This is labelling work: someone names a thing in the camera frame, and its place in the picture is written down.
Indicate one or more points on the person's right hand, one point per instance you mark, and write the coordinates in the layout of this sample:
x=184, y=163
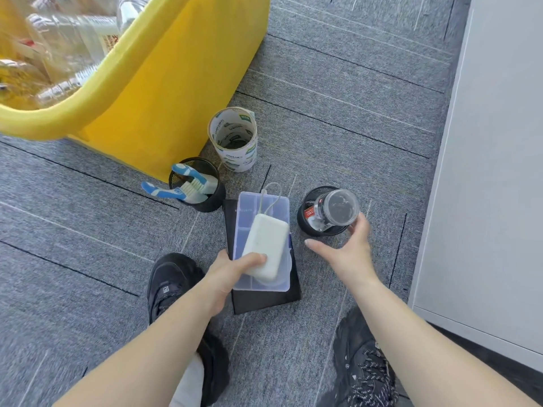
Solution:
x=348, y=258

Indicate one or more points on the person's left hand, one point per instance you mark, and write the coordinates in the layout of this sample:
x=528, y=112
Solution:
x=225, y=279

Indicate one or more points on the black notebook white circle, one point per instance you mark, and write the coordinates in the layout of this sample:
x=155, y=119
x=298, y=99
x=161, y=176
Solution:
x=263, y=303

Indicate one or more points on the small clear round jar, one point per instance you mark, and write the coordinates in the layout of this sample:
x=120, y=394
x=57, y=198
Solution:
x=339, y=207

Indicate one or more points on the white power bank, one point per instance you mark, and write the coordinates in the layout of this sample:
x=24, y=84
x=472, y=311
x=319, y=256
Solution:
x=267, y=245

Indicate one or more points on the black mesh pen holder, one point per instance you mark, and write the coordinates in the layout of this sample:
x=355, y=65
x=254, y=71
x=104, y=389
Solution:
x=216, y=201
x=303, y=226

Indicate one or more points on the red white eraser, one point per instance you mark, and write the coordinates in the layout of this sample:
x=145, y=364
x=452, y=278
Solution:
x=309, y=212

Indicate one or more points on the clear compartment box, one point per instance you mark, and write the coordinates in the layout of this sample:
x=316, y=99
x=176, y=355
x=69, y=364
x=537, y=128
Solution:
x=246, y=207

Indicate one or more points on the blue white toothbrush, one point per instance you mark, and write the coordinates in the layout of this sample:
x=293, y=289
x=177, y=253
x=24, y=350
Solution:
x=161, y=191
x=186, y=170

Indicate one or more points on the clear tape roll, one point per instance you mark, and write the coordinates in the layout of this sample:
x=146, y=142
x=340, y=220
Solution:
x=237, y=156
x=239, y=167

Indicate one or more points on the white paper tape roll cup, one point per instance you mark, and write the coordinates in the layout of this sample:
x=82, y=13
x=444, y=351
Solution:
x=212, y=127

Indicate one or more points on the yellow plastic bin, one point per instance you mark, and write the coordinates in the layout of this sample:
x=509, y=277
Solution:
x=169, y=101

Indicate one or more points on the cluster of discarded bottles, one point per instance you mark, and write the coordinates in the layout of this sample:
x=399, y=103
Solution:
x=55, y=50

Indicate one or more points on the person's left forearm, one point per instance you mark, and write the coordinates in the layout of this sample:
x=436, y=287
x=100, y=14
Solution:
x=135, y=360

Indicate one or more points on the person's right forearm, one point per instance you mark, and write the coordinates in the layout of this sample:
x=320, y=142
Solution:
x=424, y=356

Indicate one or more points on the person's left black shoe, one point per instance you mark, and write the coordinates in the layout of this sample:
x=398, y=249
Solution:
x=169, y=279

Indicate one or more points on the person's black shoe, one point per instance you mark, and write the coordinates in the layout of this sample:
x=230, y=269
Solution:
x=360, y=368
x=169, y=279

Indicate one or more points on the person's right black shoe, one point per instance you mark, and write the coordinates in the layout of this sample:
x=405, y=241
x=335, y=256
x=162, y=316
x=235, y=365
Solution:
x=360, y=368

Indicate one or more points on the white sock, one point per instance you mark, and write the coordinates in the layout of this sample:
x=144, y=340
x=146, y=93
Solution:
x=188, y=385

